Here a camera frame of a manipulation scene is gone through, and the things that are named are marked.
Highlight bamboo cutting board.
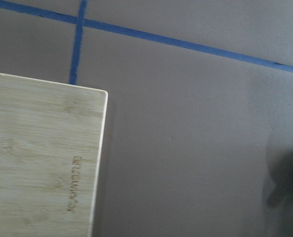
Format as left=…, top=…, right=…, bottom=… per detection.
left=0, top=73, right=108, bottom=237

